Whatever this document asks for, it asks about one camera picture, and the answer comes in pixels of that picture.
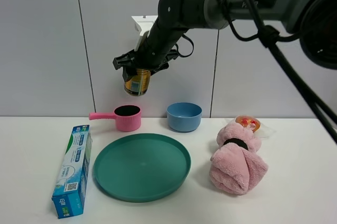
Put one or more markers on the wrapped orange snack packet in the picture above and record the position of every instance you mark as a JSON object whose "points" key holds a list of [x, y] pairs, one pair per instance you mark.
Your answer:
{"points": [[259, 129]]}

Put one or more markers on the green round plate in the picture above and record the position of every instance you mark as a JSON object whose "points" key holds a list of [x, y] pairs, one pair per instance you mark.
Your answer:
{"points": [[142, 167]]}

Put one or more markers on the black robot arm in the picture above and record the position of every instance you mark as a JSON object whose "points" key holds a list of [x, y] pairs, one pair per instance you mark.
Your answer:
{"points": [[312, 22]]}

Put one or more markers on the blue plastic bowl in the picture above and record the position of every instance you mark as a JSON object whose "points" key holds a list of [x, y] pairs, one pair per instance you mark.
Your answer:
{"points": [[184, 116]]}

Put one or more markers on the blue toothpaste box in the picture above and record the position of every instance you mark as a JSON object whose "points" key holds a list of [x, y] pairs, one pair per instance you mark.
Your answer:
{"points": [[70, 187]]}

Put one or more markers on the pink fluffy towel bundle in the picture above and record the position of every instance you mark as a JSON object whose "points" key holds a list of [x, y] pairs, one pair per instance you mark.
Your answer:
{"points": [[236, 168]]}

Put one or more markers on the gold drink can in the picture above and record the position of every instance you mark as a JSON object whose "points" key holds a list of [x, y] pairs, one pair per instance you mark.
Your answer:
{"points": [[138, 84]]}

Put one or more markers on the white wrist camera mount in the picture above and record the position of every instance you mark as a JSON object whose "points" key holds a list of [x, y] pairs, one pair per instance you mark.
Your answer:
{"points": [[143, 25]]}

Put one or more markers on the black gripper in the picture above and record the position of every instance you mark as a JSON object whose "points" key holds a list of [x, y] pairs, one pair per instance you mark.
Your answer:
{"points": [[151, 53]]}

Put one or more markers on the pink saucepan with handle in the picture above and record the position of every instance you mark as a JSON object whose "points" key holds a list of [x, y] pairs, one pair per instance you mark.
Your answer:
{"points": [[127, 117]]}

